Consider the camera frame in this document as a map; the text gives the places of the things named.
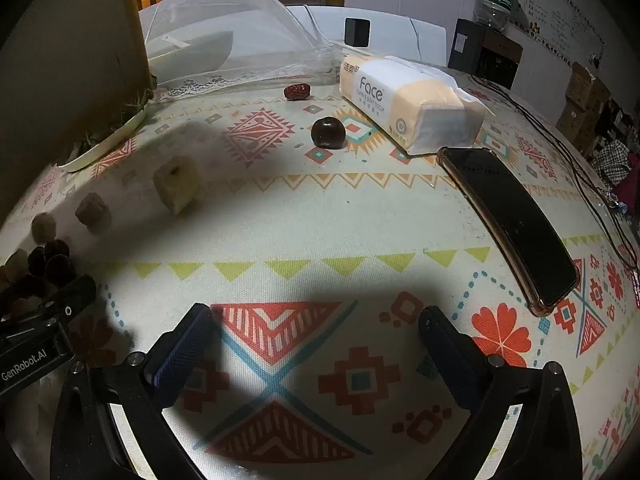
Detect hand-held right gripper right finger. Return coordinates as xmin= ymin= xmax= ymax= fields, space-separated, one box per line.
xmin=417 ymin=305 xmax=586 ymax=480

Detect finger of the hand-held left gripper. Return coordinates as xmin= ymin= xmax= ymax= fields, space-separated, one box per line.
xmin=44 ymin=274 xmax=98 ymax=320

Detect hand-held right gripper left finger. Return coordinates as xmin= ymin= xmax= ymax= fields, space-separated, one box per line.
xmin=50 ymin=302 xmax=216 ymax=480

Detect dark round plum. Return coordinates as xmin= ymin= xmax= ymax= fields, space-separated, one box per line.
xmin=310 ymin=116 xmax=346 ymax=150

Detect pale beige fruit piece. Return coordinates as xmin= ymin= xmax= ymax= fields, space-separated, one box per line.
xmin=4 ymin=249 xmax=30 ymax=278

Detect brown fruit lump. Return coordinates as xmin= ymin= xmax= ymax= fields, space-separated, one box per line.
xmin=75 ymin=192 xmax=111 ymax=233
xmin=31 ymin=212 xmax=57 ymax=240

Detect black smartphone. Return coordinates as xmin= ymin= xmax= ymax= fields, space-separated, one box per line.
xmin=436 ymin=146 xmax=580 ymax=318

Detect beige fruit cube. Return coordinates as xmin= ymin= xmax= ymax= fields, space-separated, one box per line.
xmin=152 ymin=156 xmax=203 ymax=215

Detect white plate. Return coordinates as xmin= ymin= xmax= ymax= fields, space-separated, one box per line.
xmin=60 ymin=105 xmax=148 ymax=173

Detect tan cardboard panel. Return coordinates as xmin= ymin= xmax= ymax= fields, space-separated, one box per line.
xmin=0 ymin=0 xmax=157 ymax=211

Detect red cloth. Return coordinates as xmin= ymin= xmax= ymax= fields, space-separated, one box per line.
xmin=612 ymin=152 xmax=640 ymax=241

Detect ceramic bowl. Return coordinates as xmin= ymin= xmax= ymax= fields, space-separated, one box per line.
xmin=147 ymin=30 xmax=235 ymax=78

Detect tissue pack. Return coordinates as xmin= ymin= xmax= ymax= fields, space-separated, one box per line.
xmin=339 ymin=55 xmax=491 ymax=157

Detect cardboard boxes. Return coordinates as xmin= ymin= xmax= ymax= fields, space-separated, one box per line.
xmin=555 ymin=62 xmax=613 ymax=151

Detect black cabinet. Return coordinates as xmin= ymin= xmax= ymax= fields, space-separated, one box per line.
xmin=447 ymin=18 xmax=523 ymax=91

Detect white mesh food cover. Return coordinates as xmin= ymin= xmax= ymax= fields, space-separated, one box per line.
xmin=137 ymin=0 xmax=346 ymax=103

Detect white appliance top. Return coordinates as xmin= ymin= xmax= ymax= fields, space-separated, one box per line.
xmin=287 ymin=4 xmax=448 ymax=68

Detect small black box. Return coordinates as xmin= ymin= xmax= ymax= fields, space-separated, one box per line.
xmin=344 ymin=17 xmax=371 ymax=48

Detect black cable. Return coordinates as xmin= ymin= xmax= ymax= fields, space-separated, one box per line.
xmin=470 ymin=72 xmax=640 ymax=271

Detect white wall poster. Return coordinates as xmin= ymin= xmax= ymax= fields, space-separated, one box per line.
xmin=510 ymin=0 xmax=606 ymax=61

